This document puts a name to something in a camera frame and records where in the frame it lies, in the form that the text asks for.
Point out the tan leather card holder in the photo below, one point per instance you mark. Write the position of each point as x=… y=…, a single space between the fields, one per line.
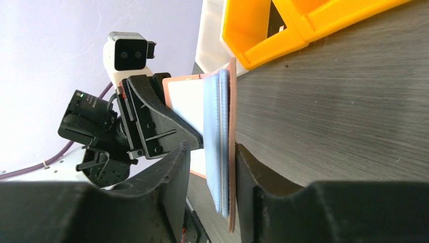
x=208 y=103

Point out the left orange plastic bin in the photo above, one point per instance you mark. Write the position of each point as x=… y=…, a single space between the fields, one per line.
x=245 y=33

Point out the orange plastic bin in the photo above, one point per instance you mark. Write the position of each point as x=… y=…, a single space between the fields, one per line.
x=245 y=33
x=307 y=21

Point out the white plastic bin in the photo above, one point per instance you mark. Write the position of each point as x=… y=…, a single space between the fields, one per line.
x=212 y=52

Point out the black card in bin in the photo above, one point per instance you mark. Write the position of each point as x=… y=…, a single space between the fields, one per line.
x=276 y=23

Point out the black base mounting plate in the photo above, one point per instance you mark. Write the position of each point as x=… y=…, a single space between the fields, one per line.
x=193 y=231

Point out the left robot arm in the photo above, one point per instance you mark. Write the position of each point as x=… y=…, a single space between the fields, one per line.
x=62 y=167

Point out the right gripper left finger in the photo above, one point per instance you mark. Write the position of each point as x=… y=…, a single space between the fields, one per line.
x=149 y=207

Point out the right orange plastic bin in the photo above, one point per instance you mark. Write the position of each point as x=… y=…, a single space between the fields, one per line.
x=307 y=21

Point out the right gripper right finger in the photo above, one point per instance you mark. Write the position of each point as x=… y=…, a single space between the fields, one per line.
x=272 y=208

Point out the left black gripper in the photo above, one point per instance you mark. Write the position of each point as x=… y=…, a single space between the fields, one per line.
x=152 y=129

